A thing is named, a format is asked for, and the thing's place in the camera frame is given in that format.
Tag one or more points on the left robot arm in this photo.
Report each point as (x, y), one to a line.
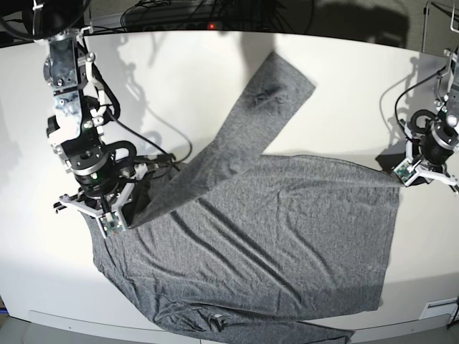
(446, 98)

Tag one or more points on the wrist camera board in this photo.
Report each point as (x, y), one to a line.
(405, 172)
(112, 223)

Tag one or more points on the grey long-sleeve T-shirt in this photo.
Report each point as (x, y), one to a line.
(241, 247)

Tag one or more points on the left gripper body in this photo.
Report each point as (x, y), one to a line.
(429, 151)

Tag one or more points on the black power strip red light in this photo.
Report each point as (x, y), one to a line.
(221, 23)

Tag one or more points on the metal stand frame right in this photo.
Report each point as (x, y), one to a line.
(440, 28)

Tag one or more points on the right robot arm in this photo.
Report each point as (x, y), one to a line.
(83, 102)

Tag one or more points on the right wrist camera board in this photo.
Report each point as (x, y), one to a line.
(112, 223)

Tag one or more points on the white label plate on table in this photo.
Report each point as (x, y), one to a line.
(440, 307)

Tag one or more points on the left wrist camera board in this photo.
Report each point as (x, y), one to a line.
(405, 172)

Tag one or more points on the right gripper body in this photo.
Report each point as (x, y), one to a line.
(106, 174)

